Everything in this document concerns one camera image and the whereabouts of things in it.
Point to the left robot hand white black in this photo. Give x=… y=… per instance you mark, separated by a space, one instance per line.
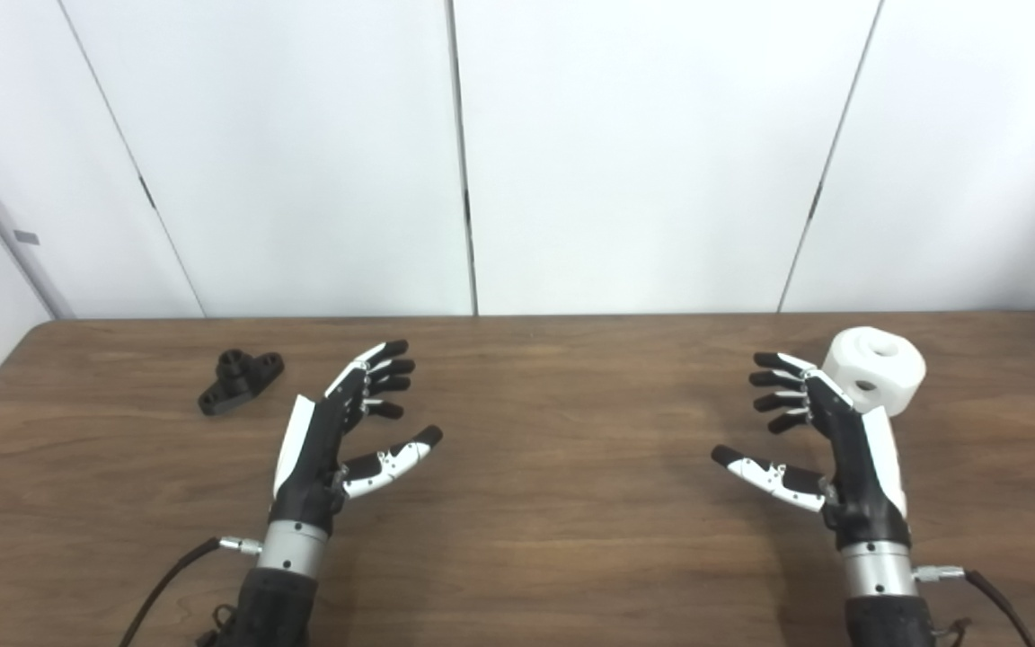
x=306 y=449

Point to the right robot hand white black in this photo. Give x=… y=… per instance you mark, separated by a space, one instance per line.
x=859 y=467

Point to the black plastic holder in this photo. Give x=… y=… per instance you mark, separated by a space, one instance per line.
x=234 y=382

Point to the round white plastic piece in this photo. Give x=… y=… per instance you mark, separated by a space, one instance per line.
x=895 y=368

